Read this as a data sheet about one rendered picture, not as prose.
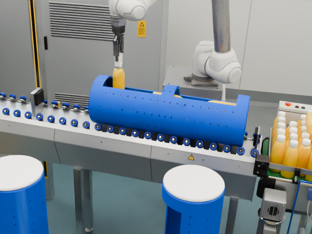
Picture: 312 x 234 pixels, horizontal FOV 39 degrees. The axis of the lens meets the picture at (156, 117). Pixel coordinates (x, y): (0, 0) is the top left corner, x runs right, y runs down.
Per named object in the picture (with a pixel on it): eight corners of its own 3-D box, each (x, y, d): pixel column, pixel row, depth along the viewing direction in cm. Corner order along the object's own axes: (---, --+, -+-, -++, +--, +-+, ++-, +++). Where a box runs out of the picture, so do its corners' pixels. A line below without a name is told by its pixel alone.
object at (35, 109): (40, 109, 282) (38, 87, 275) (45, 110, 281) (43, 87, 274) (32, 116, 273) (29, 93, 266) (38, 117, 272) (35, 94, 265)
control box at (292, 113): (276, 115, 273) (279, 100, 269) (310, 120, 269) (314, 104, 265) (276, 122, 265) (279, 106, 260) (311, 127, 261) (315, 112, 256)
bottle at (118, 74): (119, 92, 268) (119, 62, 259) (126, 95, 263) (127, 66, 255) (110, 95, 263) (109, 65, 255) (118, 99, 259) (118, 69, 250)
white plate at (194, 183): (195, 158, 218) (195, 160, 218) (151, 177, 202) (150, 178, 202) (237, 185, 199) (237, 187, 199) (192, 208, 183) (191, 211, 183)
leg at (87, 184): (87, 226, 322) (84, 153, 294) (94, 228, 321) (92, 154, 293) (83, 231, 317) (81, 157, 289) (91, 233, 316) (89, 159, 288)
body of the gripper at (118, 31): (114, 22, 248) (114, 38, 253) (109, 26, 241) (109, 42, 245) (127, 23, 247) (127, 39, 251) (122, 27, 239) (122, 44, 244)
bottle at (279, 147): (267, 171, 235) (273, 140, 227) (269, 164, 241) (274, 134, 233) (281, 173, 233) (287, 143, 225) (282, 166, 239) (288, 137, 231)
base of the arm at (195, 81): (181, 75, 305) (182, 68, 302) (213, 76, 307) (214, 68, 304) (185, 86, 289) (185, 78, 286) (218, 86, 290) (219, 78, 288)
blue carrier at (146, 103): (106, 107, 281) (104, 66, 266) (245, 129, 263) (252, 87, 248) (89, 131, 257) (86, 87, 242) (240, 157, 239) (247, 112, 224)
